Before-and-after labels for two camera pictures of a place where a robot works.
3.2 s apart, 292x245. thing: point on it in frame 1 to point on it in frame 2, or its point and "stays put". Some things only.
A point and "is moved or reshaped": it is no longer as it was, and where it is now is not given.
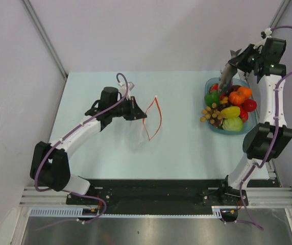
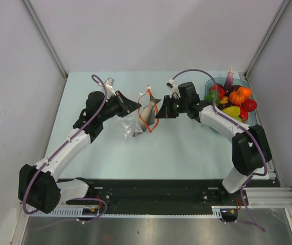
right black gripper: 239,62 to 166,112
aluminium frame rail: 282,197 stays put
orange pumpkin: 238,97 stays put
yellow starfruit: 230,112 stays put
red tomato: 249,104 stays put
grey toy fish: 227,73 to 147,118
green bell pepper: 212,97 stays put
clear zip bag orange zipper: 140,132 is moved or reshaped
